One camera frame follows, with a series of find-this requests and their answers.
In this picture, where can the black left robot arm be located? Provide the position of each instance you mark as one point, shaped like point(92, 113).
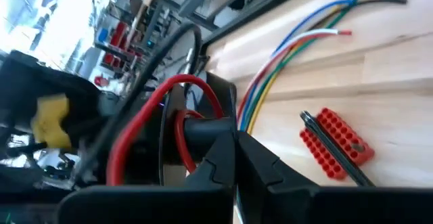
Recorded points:
point(106, 134)

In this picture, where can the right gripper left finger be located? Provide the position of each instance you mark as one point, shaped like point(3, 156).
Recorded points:
point(216, 170)

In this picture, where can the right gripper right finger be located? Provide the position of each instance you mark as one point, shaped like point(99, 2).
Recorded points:
point(260, 173)

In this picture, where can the red ribbed block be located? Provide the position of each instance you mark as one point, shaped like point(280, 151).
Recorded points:
point(341, 132)

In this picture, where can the small red tool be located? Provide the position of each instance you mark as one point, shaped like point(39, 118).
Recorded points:
point(333, 148)

